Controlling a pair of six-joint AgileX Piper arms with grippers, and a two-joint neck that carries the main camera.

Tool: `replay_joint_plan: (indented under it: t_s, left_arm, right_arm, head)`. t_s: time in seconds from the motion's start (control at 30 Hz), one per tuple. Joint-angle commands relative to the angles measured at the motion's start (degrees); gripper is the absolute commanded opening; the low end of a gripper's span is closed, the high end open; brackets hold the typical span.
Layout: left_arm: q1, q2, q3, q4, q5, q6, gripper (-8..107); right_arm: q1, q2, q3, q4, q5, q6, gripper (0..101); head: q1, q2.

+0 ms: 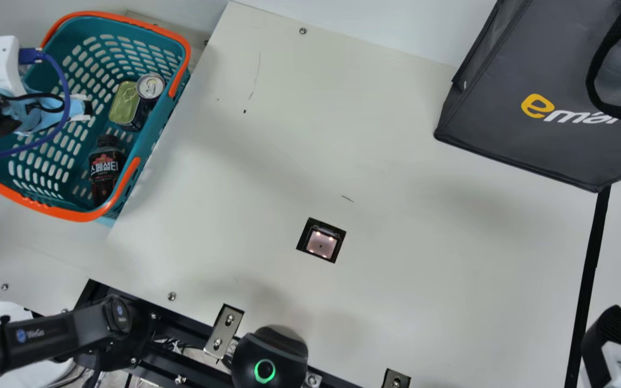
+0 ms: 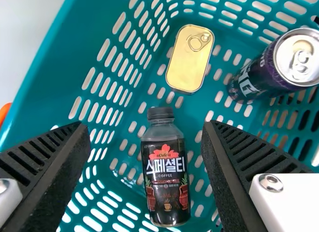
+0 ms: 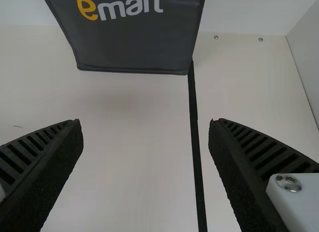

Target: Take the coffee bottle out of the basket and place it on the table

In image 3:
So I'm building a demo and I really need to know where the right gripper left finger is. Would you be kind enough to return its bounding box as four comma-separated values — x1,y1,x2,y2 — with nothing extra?
0,119,85,232

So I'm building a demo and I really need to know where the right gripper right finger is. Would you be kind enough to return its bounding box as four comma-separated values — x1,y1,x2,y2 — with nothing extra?
208,118,319,232

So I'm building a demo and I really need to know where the black strip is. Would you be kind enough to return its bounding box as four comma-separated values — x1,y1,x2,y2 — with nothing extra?
187,58,208,232

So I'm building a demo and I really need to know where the dark grey bag with straps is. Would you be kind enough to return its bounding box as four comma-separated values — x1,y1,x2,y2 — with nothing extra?
40,0,208,77

